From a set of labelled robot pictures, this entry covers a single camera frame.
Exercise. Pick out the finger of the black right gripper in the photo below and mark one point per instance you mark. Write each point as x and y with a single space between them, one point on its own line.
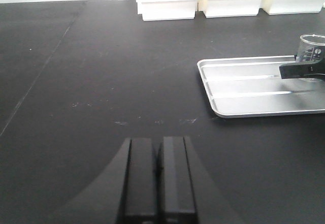
303 70

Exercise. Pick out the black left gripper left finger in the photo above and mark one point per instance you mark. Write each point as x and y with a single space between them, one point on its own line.
139 193

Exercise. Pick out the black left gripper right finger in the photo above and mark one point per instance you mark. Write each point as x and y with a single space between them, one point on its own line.
175 196

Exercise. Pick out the clear glass beaker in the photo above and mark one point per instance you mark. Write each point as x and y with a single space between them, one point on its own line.
311 48

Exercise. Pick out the silver metal tray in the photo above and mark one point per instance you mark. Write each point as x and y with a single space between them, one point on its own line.
253 87

